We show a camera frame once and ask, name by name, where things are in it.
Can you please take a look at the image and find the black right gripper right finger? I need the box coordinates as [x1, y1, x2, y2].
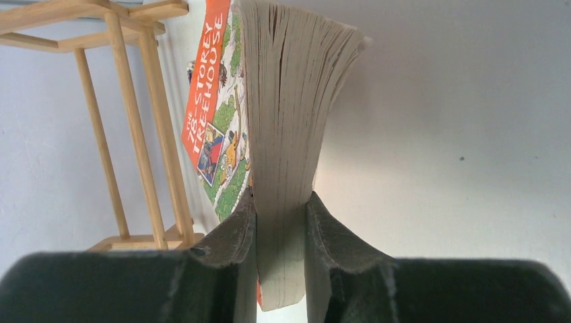
[305, 193, 570, 322]

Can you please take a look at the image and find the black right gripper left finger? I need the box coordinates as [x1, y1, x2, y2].
[1, 189, 257, 322]

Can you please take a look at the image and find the orange Treehouse book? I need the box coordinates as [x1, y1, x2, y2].
[182, 1, 370, 312]

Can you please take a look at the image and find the wooden book rack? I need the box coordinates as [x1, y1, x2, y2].
[1, 0, 201, 252]

